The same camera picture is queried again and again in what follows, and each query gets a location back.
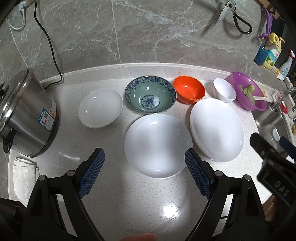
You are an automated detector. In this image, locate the large white plate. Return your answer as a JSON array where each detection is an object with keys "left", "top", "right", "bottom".
[
  {"left": 190, "top": 98, "right": 244, "bottom": 162},
  {"left": 124, "top": 114, "right": 193, "bottom": 179}
]

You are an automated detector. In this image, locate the white shallow bowl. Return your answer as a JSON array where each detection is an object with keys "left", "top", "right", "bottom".
[{"left": 78, "top": 88, "right": 123, "bottom": 128}]

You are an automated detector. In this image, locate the small white bowl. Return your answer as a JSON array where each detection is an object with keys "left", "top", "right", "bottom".
[{"left": 212, "top": 78, "right": 237, "bottom": 103}]

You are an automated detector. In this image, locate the orange plastic bowl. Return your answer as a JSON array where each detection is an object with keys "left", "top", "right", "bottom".
[{"left": 173, "top": 76, "right": 206, "bottom": 104}]

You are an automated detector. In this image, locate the blue floral green bowl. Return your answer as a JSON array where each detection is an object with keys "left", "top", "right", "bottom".
[{"left": 125, "top": 75, "right": 177, "bottom": 114}]

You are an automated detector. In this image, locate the person right hand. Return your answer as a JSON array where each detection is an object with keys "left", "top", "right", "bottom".
[{"left": 265, "top": 196, "right": 278, "bottom": 222}]

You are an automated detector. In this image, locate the person left hand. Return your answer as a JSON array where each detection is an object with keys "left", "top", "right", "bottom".
[{"left": 120, "top": 233, "right": 158, "bottom": 241}]

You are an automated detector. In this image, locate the stainless steel sink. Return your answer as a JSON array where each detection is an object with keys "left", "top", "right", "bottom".
[{"left": 251, "top": 108, "right": 295, "bottom": 145}]

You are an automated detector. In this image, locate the chrome sink faucet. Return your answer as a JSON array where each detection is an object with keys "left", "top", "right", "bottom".
[{"left": 271, "top": 86, "right": 296, "bottom": 113}]

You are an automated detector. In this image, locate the white plastic spoon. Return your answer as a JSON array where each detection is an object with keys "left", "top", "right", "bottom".
[{"left": 253, "top": 96, "right": 273, "bottom": 102}]

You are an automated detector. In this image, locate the green vegetable piece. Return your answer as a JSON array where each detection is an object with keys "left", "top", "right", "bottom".
[{"left": 238, "top": 84, "right": 255, "bottom": 104}]

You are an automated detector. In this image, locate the white folded cloth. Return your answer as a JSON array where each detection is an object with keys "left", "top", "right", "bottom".
[{"left": 13, "top": 157, "right": 39, "bottom": 206}]

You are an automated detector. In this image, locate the white spray bottle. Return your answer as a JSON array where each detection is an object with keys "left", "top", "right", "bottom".
[{"left": 280, "top": 49, "right": 295, "bottom": 78}]

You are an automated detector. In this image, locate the purple plastic basin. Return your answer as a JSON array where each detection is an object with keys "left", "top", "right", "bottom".
[{"left": 226, "top": 71, "right": 267, "bottom": 111}]

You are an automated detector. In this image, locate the stainless steel rice cooker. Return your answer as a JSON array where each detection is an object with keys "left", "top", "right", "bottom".
[{"left": 1, "top": 68, "right": 60, "bottom": 158}]

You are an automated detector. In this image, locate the yellow dish soap bottle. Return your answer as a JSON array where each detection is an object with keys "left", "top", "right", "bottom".
[{"left": 263, "top": 33, "right": 285, "bottom": 70}]

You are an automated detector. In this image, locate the purple hanging utensil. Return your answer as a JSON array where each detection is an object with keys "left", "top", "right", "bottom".
[{"left": 259, "top": 6, "right": 273, "bottom": 43}]

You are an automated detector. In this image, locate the black power cable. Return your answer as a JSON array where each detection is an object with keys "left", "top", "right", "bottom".
[{"left": 33, "top": 0, "right": 64, "bottom": 90}]

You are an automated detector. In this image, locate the kitchen scissors black handle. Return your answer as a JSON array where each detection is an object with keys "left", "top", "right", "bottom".
[{"left": 211, "top": 0, "right": 253, "bottom": 35}]

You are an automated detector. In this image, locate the white charger cable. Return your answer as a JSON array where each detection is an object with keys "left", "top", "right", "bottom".
[{"left": 4, "top": 6, "right": 26, "bottom": 31}]

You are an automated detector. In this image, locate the wall power socket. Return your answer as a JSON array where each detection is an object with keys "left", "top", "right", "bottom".
[{"left": 18, "top": 1, "right": 27, "bottom": 11}]

